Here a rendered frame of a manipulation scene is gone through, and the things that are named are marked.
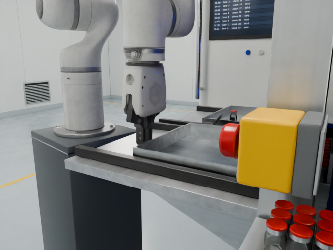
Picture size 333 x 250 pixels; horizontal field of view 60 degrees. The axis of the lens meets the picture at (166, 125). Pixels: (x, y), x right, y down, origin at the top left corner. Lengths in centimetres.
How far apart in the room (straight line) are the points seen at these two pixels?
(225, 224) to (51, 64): 630
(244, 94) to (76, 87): 84
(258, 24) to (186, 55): 528
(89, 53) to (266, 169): 68
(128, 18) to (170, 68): 628
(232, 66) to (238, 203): 107
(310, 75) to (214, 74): 114
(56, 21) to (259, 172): 71
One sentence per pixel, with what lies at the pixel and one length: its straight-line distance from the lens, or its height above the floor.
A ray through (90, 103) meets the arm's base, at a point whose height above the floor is 95.
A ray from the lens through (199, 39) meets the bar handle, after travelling 146.
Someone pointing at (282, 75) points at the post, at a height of 107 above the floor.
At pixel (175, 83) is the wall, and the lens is 679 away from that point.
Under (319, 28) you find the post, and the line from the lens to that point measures 37.
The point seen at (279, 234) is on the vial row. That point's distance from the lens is 32.
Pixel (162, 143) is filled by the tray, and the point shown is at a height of 90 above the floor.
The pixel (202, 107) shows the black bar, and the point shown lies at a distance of 114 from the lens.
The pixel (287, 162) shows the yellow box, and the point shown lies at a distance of 29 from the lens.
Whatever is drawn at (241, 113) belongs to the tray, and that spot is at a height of 89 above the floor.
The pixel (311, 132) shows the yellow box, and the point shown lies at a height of 102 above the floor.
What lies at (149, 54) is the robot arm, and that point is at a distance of 56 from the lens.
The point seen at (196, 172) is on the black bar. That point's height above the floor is 90.
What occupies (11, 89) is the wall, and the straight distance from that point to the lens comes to 620.
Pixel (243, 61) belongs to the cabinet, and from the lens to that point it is 144.
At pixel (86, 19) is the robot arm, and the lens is 89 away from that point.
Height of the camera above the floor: 109
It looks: 13 degrees down
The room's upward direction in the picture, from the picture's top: straight up
